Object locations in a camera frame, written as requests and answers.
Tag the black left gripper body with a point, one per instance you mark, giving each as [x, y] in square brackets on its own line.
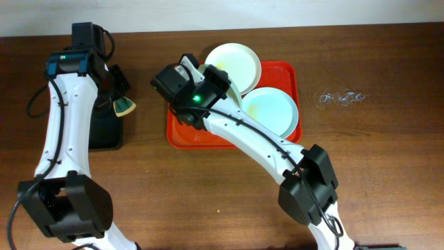
[116, 83]

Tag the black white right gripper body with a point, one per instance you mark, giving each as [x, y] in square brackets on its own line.
[189, 60]

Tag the yellow green sponge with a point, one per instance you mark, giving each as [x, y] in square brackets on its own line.
[123, 106]

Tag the pale green plate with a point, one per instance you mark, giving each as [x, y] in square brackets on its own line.
[233, 92]

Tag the cream white plate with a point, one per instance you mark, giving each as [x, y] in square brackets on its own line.
[240, 62]

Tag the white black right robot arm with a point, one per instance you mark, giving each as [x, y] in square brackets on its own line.
[306, 177]

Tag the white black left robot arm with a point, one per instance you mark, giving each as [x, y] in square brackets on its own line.
[62, 199]

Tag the black plastic tray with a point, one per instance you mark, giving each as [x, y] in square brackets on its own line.
[106, 129]

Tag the light blue plate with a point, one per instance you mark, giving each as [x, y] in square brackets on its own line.
[272, 108]

